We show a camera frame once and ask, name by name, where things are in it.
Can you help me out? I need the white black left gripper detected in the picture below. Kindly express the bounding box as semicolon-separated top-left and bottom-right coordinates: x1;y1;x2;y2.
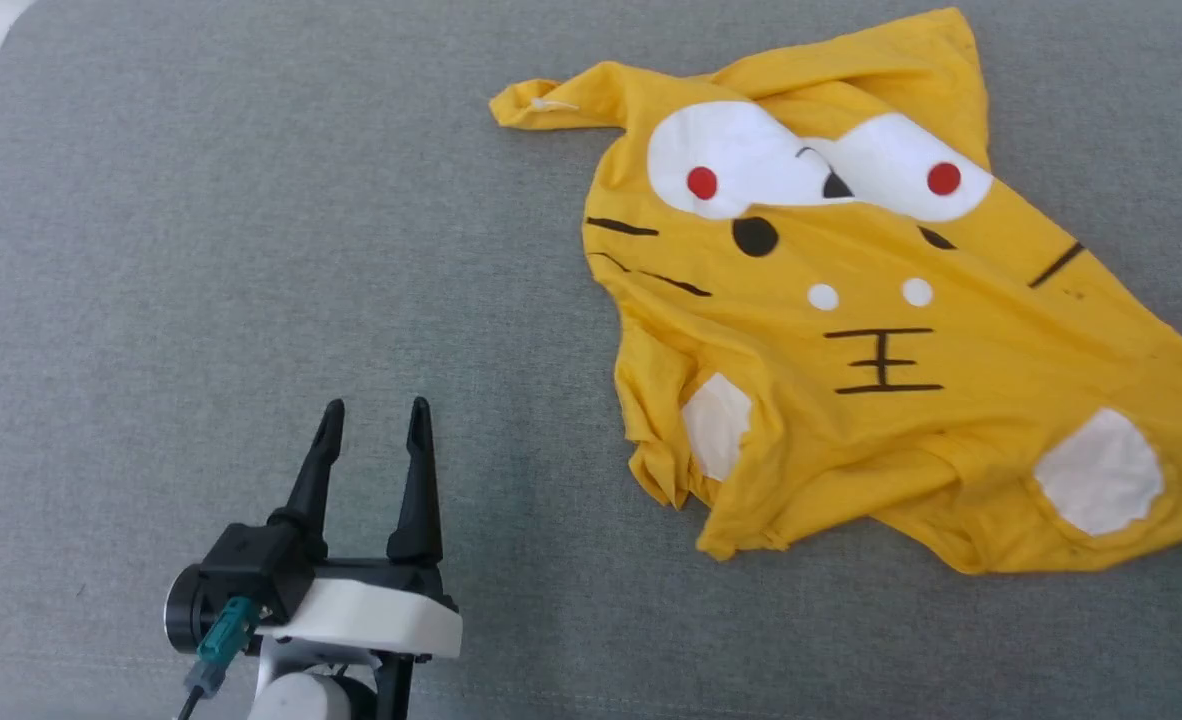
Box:
164;396;465;720

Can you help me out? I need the yellow cartoon cat t-shirt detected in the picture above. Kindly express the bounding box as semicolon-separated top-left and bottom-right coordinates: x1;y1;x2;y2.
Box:
489;8;1182;576

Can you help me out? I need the teal camera cable connector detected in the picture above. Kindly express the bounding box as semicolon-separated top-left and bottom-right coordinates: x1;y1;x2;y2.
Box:
184;597;263;699

